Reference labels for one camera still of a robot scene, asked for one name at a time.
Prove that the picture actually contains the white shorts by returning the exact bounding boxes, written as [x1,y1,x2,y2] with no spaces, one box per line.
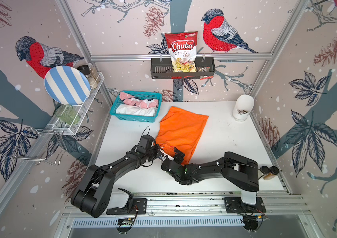
[116,104,157,117]

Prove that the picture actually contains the blue striped plate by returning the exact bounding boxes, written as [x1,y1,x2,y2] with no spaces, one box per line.
[44,65,91,106]

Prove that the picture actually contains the teal plastic basket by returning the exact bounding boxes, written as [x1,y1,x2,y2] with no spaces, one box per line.
[110,91,162,123]

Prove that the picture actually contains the aluminium mounting rail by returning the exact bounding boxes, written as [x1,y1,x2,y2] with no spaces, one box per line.
[62,191,309,216]

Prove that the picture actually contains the pink patterned garment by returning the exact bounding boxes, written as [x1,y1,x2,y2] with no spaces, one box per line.
[119,92,158,109]

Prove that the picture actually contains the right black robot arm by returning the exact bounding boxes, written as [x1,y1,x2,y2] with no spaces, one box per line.
[158,149,259,206]

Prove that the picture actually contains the clear spice jar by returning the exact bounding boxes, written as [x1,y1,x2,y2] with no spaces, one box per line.
[88,63,101,89]

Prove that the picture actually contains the white wire wall rack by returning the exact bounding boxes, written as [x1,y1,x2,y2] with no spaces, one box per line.
[9,72,105,166]

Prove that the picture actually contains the red Chuba chips bag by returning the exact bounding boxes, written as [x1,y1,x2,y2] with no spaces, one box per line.
[165,31,198,73]

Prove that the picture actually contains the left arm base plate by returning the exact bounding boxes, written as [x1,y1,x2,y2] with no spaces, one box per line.
[106,198,147,215]

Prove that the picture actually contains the black wall shelf basket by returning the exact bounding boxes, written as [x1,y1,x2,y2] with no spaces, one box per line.
[151,58,216,79]

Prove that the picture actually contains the dark lid spice jar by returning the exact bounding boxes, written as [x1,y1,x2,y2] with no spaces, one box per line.
[77,64,97,88]

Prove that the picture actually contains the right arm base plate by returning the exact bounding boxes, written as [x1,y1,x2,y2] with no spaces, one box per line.
[223,197,266,215]

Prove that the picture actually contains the orange garment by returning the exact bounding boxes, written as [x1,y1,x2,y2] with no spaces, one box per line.
[156,107,209,165]

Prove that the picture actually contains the white ceramic holder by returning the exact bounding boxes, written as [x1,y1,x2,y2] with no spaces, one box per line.
[232,95,254,122]

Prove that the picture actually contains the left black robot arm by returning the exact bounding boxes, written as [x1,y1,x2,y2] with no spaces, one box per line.
[71,134,163,218]

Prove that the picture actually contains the white powder spice bottle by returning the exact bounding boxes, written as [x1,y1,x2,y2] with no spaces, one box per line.
[260,165,270,176]

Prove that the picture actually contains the green glass cup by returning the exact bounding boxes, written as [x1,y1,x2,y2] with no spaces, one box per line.
[54,105,80,125]

